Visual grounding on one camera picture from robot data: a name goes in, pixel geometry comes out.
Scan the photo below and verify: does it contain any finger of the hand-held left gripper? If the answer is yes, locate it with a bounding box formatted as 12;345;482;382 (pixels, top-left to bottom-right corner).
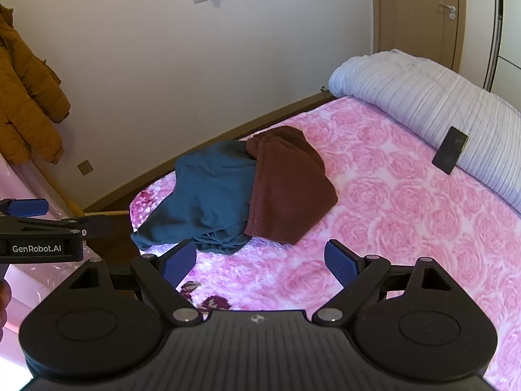
16;214;116;239
0;198;50;218

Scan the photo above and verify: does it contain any pink floral bed sheet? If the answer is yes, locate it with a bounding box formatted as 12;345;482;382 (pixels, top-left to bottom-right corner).
129;95;521;388

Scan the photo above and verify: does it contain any person's left hand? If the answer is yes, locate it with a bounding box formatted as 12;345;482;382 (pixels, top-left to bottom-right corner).
0;282;13;335

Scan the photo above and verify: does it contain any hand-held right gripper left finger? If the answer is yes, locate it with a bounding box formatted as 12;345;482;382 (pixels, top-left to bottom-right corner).
69;239;203;327

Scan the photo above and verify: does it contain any black smartphone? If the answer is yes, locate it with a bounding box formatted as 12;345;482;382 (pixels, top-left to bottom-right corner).
431;126;469;176

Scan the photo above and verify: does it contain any brown puffer jacket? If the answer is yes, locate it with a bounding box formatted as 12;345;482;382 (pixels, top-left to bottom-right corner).
0;3;72;166

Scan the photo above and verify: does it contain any teal garment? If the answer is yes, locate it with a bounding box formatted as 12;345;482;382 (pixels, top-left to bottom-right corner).
130;139;259;256

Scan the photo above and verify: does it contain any white ribbed quilt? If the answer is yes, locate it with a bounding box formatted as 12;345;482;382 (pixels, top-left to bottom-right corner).
327;48;521;213

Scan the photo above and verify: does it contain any wooden door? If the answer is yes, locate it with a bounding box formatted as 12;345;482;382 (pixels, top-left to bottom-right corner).
371;0;470;72

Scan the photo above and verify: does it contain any maroon knitted sweater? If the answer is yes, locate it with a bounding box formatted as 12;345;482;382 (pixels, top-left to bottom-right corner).
243;125;339;247

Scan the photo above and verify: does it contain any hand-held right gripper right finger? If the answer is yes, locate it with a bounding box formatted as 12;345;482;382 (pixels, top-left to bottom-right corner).
311;239;453;327

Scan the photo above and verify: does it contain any pink satin cloth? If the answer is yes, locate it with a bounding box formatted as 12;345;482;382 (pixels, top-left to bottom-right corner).
0;158;98;375

